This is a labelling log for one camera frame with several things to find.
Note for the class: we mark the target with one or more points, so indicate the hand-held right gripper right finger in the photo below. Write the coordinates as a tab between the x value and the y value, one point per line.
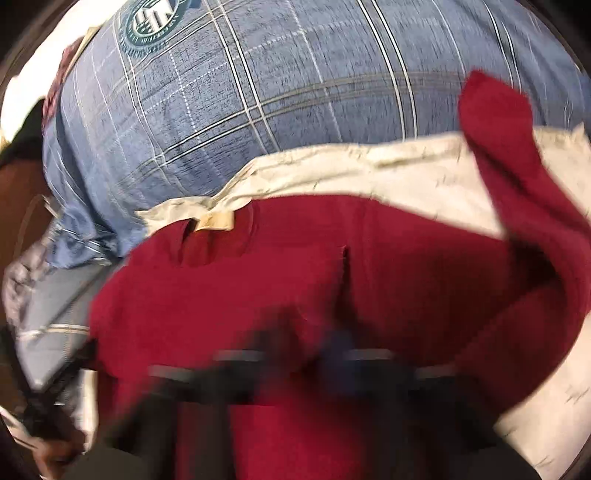
355	369

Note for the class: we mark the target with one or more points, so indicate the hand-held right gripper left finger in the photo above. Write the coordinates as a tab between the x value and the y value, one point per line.
240	369

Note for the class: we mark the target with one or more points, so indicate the dark red knit garment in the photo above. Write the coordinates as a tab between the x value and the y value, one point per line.
277	263

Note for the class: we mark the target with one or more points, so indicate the grey blue striped bed sheet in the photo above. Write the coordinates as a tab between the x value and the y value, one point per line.
60	314

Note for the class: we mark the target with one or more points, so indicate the grey crumpled cloth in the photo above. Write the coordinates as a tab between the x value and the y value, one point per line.
25	277

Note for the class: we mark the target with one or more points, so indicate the cream leaf print pillow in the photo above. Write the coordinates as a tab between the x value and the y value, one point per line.
369	168

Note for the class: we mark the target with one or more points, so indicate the black cloth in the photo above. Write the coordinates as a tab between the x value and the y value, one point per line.
25	138

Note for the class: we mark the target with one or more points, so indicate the blue plaid pillow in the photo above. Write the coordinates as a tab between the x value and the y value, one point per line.
277	92

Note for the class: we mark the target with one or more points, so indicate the maroon patterned cloth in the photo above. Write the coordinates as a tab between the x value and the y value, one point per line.
59	94

